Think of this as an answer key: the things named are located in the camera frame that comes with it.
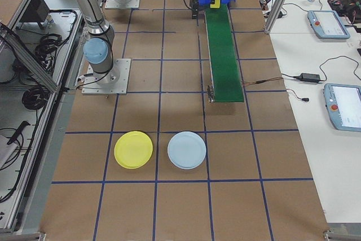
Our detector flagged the red conveyor wires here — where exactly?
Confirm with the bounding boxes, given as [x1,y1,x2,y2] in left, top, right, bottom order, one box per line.
[242,77,284,86]

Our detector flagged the blue-grey teach pendant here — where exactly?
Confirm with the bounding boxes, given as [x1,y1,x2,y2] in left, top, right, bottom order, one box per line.
[306,10,351,40]
[323,82,361,133]

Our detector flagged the black cable with plug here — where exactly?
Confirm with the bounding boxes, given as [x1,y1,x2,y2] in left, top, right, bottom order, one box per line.
[286,88,310,103]

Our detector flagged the aluminium profile bar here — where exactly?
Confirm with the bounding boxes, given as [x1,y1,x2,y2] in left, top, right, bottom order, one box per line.
[323,229,361,241]
[0,231,46,241]

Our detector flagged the V-shaped metal bar frame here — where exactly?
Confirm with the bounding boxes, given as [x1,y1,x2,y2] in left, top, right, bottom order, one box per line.
[0,0,85,235]

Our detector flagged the black box with red part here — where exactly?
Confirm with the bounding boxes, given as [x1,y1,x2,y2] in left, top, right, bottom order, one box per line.
[328,0,345,12]

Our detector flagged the white side desk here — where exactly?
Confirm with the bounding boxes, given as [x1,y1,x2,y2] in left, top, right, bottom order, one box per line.
[249,0,361,45]
[269,32,361,225]

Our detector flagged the black handheld tool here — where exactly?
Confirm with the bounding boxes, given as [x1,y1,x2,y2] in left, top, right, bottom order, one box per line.
[7,121,31,144]

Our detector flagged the yellow plate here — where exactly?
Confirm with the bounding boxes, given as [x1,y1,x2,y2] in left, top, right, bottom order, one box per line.
[113,130,154,170]

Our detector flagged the light blue plate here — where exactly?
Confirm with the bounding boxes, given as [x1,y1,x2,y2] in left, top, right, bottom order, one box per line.
[167,131,207,170]

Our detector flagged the aluminium profile post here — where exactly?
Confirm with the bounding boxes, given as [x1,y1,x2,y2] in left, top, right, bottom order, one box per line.
[263,0,300,35]

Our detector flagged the green conveyor belt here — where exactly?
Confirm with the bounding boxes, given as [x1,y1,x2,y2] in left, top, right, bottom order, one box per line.
[203,5,245,104]

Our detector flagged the black cable coil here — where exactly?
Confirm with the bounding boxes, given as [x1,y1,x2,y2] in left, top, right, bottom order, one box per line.
[22,85,50,111]
[35,33,71,64]

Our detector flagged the large black box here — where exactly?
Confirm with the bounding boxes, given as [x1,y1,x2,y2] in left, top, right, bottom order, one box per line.
[18,0,51,30]

